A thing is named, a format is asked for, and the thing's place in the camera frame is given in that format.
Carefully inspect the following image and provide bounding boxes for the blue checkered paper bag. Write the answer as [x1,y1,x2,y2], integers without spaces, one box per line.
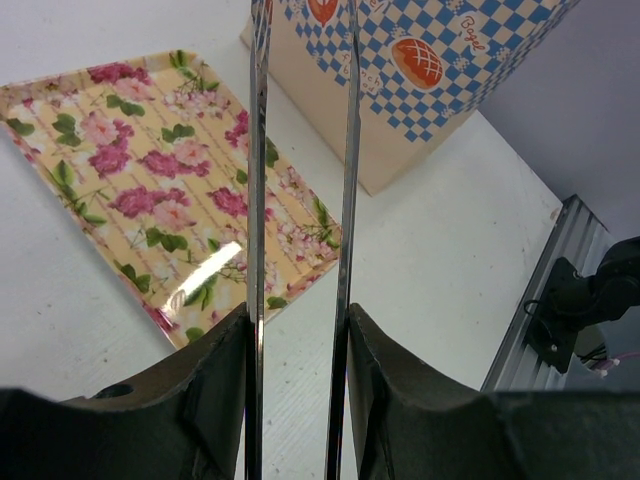
[269,0,572,195]

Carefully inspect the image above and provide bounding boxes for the aluminium mounting rail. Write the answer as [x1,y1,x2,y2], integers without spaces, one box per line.
[479,194,616,392]

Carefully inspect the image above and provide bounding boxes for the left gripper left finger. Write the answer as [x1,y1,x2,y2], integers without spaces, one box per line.
[1,305,248,479]

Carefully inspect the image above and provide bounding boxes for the floral rectangular tray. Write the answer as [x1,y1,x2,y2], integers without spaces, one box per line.
[0,48,344,351]

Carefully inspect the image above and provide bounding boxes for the metal serving tongs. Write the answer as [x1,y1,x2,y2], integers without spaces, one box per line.
[244,1,361,479]

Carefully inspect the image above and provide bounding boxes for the right black base bracket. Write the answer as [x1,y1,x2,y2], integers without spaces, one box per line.
[523,257,594,374]

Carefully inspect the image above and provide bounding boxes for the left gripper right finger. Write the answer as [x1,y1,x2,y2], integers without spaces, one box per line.
[348,304,639,479]

